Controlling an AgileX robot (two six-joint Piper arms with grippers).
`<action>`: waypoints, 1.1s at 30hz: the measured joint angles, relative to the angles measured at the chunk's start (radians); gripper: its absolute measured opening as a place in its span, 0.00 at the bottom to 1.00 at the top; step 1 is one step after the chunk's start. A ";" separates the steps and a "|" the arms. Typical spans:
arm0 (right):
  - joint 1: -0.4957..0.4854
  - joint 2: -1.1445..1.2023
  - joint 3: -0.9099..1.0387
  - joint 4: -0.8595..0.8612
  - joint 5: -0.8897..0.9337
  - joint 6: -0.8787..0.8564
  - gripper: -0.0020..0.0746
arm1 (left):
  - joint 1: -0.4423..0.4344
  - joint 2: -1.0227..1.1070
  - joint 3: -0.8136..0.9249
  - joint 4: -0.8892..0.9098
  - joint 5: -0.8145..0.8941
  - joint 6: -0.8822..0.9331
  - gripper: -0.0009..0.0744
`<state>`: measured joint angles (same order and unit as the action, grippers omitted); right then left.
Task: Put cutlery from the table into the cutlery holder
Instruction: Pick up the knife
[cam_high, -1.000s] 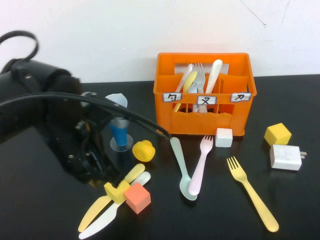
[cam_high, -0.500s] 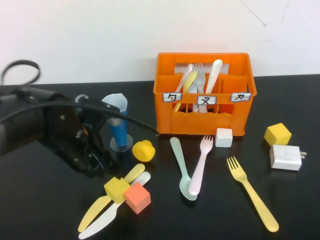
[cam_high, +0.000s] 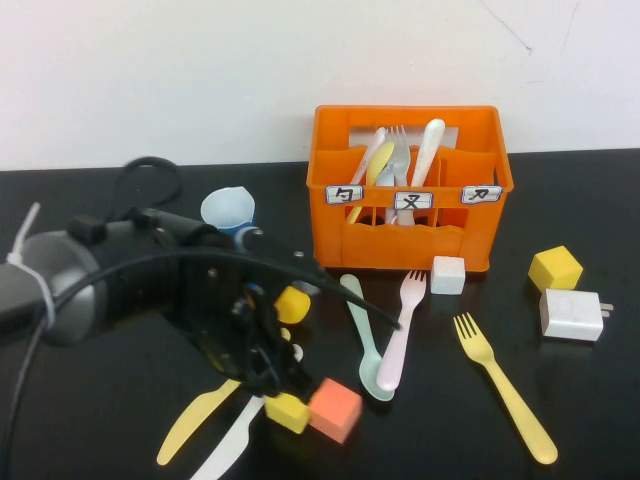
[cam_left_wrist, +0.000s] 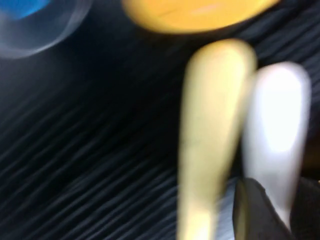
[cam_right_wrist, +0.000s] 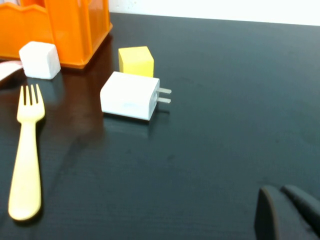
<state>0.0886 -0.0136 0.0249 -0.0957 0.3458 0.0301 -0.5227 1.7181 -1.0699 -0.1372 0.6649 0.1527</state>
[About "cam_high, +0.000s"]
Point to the orange plastic cutlery crate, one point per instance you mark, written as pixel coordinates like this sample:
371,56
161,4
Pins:
390,250

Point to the grey translucent plastic fork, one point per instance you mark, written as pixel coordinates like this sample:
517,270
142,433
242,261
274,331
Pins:
401,160

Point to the light blue plastic fork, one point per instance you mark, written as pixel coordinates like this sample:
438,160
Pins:
386,179

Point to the yellow plastic fork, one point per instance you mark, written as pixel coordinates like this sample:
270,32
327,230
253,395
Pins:
505,385

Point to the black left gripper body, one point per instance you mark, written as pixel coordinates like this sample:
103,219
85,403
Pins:
190,290

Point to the orange foam cube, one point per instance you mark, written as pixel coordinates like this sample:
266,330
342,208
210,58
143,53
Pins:
335,410

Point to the white zip tie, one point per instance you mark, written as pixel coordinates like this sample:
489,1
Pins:
30,235

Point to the yellow plastic knife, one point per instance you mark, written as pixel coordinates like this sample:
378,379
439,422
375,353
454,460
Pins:
195,425

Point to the white power adapter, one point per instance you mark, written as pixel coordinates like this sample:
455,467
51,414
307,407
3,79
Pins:
570,315

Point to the white plastic utensil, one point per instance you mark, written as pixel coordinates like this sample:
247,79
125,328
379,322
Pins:
427,150

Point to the yellow foam cube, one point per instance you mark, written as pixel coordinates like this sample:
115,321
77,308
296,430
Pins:
555,270
287,412

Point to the blue white paper cone cup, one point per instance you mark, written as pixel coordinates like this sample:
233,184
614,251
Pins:
227,207

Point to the white paper label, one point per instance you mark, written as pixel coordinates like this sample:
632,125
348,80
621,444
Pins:
413,200
345,195
481,194

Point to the white plastic knife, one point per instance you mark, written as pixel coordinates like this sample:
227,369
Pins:
235,440

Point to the pink plastic fork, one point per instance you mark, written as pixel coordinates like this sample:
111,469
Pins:
400,345

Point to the white foam cube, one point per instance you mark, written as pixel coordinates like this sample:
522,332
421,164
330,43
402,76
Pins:
448,276

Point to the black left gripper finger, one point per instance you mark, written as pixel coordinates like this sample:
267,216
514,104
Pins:
292,365
257,370

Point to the yellow plastic spoon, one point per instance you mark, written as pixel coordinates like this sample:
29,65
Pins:
380,160

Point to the mint green plastic spoon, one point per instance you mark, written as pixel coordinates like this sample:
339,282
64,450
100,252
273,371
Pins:
370,370

